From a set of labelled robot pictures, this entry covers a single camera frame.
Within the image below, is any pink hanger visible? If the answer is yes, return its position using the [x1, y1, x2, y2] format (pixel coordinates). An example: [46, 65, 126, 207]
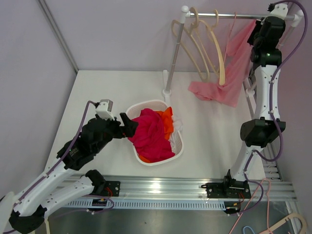
[223, 12, 237, 68]
[229, 177, 273, 234]

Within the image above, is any white perforated plastic basket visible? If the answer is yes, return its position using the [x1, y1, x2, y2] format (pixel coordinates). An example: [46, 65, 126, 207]
[126, 99, 184, 166]

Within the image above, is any blue hanger on floor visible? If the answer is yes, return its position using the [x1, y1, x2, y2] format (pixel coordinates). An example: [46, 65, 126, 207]
[242, 226, 255, 234]

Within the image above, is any pink hanger on floor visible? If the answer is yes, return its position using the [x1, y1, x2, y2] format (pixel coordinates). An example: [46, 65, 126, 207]
[229, 177, 273, 234]

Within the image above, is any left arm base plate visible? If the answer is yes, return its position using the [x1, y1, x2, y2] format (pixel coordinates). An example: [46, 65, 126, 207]
[86, 180, 121, 212]

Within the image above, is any orange t shirt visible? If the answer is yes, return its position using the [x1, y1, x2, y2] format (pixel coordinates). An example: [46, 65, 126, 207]
[138, 106, 176, 163]

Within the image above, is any beige hanger on floor right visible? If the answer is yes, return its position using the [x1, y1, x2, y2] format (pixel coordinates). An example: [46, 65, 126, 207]
[258, 213, 308, 234]

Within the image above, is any beige hanger on floor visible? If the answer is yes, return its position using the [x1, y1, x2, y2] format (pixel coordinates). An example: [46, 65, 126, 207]
[258, 213, 308, 234]
[44, 219, 51, 234]

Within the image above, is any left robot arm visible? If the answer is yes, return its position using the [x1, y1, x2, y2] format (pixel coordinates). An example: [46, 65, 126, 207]
[8, 113, 138, 234]

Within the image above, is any pink garment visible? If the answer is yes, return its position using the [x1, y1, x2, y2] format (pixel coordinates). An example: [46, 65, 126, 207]
[188, 20, 255, 108]

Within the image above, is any metal clothes rack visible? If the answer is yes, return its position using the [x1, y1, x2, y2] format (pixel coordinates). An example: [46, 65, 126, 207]
[162, 0, 308, 105]

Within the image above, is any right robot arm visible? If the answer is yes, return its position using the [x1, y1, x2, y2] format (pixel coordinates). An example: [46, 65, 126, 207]
[222, 16, 286, 197]

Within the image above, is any magenta t shirt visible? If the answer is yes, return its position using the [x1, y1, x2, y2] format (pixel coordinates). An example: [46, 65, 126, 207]
[127, 108, 176, 163]

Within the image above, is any beige hanger on floor left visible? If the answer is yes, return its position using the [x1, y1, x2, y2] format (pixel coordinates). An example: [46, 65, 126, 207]
[44, 219, 51, 234]

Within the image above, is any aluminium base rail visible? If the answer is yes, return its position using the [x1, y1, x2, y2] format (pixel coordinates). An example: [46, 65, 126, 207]
[31, 174, 298, 210]

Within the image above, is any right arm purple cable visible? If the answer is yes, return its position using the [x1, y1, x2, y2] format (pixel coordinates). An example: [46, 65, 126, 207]
[240, 0, 308, 215]

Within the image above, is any beige hanger of white shirt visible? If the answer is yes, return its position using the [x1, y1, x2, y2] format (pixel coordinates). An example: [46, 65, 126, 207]
[169, 5, 210, 82]

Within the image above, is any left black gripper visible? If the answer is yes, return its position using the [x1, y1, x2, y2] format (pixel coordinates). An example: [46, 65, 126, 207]
[93, 113, 137, 154]

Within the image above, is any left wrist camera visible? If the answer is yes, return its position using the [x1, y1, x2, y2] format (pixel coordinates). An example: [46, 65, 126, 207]
[95, 99, 115, 120]

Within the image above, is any beige hanger of orange shirt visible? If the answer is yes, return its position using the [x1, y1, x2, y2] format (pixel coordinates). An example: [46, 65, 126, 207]
[199, 9, 225, 86]

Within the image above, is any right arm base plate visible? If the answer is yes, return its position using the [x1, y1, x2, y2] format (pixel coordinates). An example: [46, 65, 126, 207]
[201, 181, 252, 215]

